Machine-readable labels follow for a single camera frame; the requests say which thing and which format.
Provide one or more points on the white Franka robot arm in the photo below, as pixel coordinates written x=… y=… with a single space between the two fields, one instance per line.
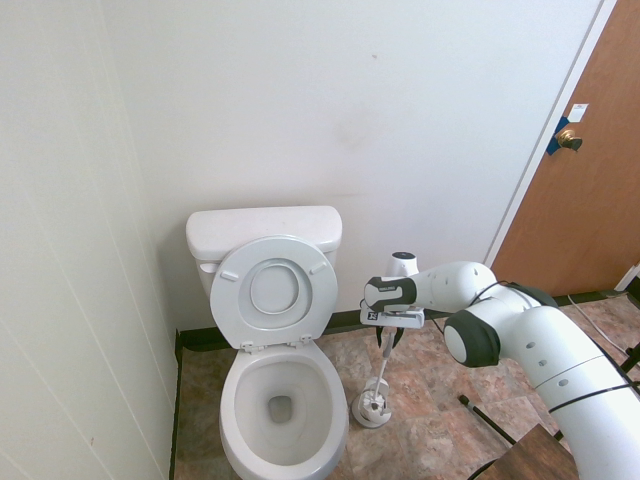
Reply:
x=560 y=350

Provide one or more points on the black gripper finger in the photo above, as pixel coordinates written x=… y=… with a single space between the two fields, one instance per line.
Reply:
x=380 y=337
x=397 y=336

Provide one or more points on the white toilet brush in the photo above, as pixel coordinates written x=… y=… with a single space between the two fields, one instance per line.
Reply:
x=380 y=372

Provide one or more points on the black rubber baseboard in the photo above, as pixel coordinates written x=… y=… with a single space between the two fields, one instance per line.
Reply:
x=176 y=400
x=345 y=321

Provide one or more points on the white toilet seat cover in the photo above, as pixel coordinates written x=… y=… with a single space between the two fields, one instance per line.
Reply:
x=276 y=286

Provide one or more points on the brown wooden board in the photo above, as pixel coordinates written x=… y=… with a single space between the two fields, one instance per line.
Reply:
x=540 y=455

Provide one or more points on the brass door knob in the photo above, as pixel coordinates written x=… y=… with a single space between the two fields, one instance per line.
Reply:
x=567 y=136

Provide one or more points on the brown wooden door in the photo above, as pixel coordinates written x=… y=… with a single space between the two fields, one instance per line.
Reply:
x=580 y=200

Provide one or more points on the black camera tripod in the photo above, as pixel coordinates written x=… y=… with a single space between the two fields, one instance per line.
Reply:
x=633 y=356

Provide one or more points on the white toilet tank lid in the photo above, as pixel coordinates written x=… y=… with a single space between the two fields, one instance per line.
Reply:
x=260 y=225

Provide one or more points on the white toilet bowl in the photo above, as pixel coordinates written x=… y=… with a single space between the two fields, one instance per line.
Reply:
x=240 y=440

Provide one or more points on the white door frame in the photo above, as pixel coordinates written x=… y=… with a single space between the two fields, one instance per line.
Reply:
x=550 y=120

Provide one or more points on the blue tape strip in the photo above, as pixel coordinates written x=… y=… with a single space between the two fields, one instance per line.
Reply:
x=552 y=146

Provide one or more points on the white plastic object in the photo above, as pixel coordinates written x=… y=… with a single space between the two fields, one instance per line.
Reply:
x=631 y=280

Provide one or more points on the white toilet brush holder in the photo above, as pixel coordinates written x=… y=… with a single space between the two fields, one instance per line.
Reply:
x=369 y=421

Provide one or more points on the white toilet seat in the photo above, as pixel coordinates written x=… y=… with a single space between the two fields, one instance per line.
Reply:
x=227 y=305

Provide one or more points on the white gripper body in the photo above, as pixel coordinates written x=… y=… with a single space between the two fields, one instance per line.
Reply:
x=400 y=319

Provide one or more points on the white paper label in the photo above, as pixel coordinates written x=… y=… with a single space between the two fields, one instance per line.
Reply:
x=578 y=113

